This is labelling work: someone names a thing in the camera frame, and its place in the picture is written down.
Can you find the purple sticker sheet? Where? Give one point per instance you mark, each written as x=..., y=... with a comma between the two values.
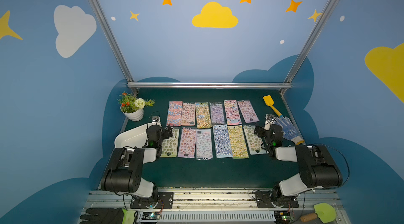
x=217, y=114

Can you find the white pot artificial flowers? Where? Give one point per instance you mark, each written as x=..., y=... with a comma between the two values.
x=133, y=107

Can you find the white lilac sticker sheet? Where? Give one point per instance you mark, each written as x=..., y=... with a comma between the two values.
x=204, y=149

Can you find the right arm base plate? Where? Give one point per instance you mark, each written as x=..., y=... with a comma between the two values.
x=265, y=199

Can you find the light pink sticker sheet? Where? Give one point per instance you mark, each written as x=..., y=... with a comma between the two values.
x=187, y=145

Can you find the white vented cable duct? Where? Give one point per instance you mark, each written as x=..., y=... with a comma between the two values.
x=217, y=216

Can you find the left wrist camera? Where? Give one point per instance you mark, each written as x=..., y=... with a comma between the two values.
x=156, y=120

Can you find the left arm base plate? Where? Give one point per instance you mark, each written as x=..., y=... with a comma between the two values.
x=158, y=200

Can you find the pink blue cat sticker sheet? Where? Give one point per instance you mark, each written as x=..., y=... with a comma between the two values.
x=174, y=115

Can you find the blue dotted work glove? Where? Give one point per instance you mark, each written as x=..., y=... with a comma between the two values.
x=290, y=132

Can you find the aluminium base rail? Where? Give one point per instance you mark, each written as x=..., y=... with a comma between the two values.
x=240, y=199

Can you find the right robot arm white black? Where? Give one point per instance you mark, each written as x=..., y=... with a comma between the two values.
x=316, y=169

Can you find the green panda sticker sheet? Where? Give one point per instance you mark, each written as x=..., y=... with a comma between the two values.
x=203, y=116

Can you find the pale green sticker sheet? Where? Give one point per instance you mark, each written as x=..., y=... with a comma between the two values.
x=170, y=145

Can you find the pink bear sticker sheet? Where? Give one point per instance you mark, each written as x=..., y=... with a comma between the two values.
x=247, y=111

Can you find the white plastic storage box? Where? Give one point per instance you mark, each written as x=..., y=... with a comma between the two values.
x=136, y=137

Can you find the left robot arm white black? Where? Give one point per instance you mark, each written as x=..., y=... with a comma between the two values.
x=123, y=173

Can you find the white green frog sticker sheet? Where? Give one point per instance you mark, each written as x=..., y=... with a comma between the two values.
x=253, y=141

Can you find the aluminium frame post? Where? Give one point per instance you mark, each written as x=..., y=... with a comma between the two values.
x=99, y=13
x=317, y=29

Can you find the yellow green sticker sheet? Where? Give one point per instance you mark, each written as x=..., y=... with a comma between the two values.
x=237, y=142

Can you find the aluminium frame back bar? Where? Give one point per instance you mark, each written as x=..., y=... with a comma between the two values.
x=209, y=85

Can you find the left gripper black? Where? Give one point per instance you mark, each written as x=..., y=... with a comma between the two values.
x=165, y=132

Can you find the aluminium frame left post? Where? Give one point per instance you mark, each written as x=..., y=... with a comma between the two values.
x=99, y=13

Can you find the pink bonbon drop sticker sheet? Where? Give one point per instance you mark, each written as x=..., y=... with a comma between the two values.
x=188, y=114

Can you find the aluminium frame right post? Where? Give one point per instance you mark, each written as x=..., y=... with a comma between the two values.
x=317, y=29

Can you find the black green glove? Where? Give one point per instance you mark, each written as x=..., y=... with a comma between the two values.
x=109, y=216

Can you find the green toy trowel wooden handle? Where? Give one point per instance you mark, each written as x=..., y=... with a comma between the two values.
x=323, y=211

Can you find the blue penguin sticker sheet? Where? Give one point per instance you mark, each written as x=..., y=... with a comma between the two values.
x=222, y=141

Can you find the yellow toy shovel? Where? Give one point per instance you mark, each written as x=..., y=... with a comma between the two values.
x=270, y=103

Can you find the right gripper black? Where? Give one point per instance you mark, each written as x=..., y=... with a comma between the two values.
x=260, y=131

